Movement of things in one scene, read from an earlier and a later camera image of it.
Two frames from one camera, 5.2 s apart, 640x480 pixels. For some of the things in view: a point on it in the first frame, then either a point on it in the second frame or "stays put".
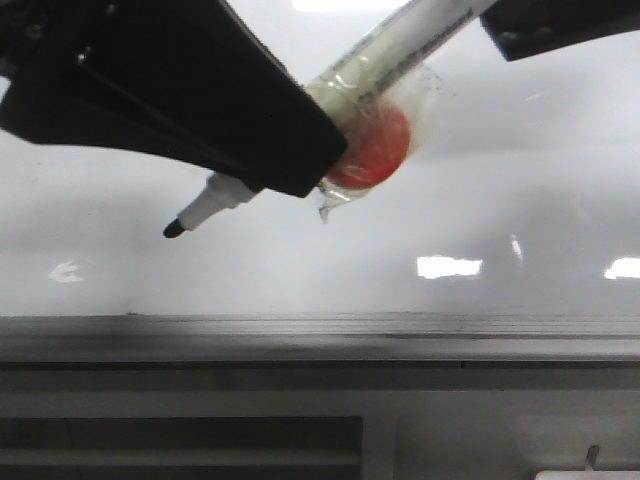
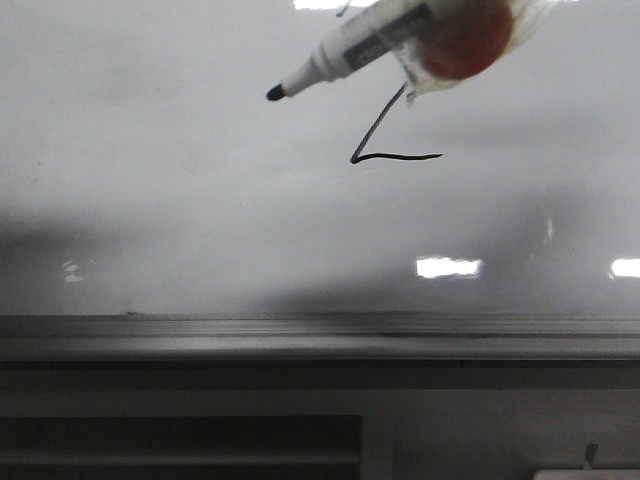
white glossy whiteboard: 524,199 stays put
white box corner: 588,475 stays put
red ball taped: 377,144 -> 460,38
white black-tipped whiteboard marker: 396,67 -> 367,38
